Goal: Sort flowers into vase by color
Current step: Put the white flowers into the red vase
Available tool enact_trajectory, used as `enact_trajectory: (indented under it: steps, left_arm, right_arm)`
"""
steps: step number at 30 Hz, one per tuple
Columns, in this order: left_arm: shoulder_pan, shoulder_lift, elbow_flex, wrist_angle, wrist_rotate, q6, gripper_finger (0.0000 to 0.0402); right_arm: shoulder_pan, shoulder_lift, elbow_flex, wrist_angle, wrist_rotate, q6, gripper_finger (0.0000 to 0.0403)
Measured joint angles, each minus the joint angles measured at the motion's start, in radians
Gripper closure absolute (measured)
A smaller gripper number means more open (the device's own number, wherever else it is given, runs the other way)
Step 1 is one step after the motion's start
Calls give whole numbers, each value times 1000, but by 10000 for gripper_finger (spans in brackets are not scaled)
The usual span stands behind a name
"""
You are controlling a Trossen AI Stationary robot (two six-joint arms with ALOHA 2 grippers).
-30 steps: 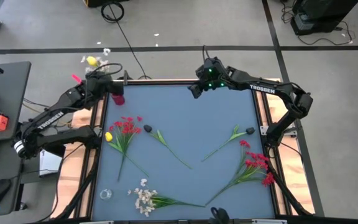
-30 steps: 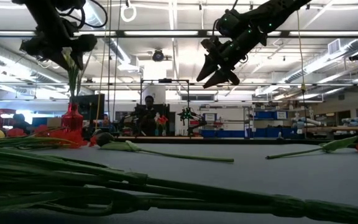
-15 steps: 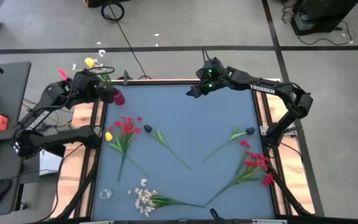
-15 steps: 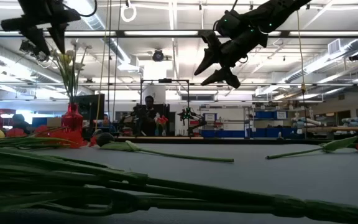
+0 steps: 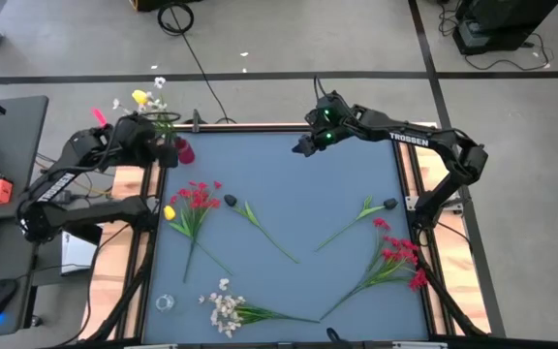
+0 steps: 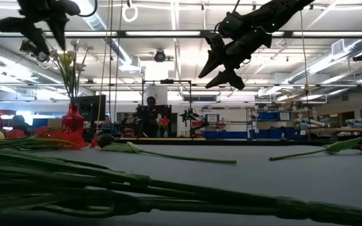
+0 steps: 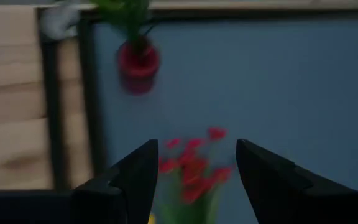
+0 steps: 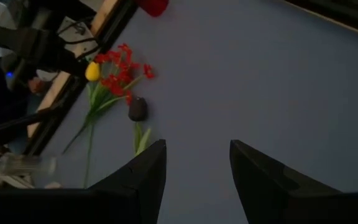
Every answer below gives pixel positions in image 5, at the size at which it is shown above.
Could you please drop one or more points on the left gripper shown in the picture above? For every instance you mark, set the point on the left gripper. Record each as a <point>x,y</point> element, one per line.
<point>136,138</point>

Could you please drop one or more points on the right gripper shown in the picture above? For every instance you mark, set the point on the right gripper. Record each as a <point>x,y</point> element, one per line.
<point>330,123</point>

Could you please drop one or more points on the white artificial flower bunch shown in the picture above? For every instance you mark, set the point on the white artificial flower bunch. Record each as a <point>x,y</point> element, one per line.
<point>163,127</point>
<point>226,310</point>

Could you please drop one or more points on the yellow artificial tulip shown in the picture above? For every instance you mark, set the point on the yellow artificial tulip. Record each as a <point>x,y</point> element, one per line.
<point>139,97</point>
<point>169,212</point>

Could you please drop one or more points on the small red flower bunch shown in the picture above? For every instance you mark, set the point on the small red flower bunch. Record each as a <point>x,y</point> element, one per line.
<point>201,199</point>

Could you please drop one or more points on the dark purple artificial tulip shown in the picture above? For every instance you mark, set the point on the dark purple artificial tulip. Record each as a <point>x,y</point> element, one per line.
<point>390,203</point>
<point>230,199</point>

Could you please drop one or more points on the large red flower bunch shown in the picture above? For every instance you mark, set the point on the large red flower bunch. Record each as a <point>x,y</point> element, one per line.
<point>397,254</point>

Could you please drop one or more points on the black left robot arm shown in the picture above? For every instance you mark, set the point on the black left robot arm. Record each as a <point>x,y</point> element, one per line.
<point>90,213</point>

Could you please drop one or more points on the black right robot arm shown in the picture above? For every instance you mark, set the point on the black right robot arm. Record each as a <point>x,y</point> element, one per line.
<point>405,136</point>

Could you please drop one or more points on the red glass vase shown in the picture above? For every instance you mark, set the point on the red glass vase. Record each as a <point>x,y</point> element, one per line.
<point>186,154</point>

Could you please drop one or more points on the clear glass vase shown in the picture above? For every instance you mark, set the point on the clear glass vase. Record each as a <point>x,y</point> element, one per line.
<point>164,303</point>

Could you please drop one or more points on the pink tag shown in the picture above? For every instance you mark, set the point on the pink tag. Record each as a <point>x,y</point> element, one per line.
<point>99,117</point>

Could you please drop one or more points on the silver mounting plate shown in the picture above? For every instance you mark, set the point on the silver mounting plate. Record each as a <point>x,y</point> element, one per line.
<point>409,203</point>

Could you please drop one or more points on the grey desk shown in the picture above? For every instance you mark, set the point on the grey desk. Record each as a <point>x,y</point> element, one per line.
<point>12,145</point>

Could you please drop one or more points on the white paper pad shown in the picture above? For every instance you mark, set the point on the white paper pad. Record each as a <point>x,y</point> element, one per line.
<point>78,257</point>

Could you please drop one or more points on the black cart base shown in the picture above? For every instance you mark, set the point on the black cart base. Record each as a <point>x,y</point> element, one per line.
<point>163,4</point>

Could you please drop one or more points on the black floor equipment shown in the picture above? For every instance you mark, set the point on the black floor equipment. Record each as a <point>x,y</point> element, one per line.
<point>502,19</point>

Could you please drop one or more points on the black clamp post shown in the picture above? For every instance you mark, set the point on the black clamp post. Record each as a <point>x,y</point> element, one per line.
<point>195,121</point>

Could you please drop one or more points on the black aluminium table frame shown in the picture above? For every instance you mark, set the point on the black aluminium table frame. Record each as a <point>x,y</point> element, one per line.
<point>240,128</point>

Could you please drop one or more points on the white table bracket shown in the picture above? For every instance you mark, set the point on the white table bracket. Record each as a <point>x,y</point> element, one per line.
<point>419,345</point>

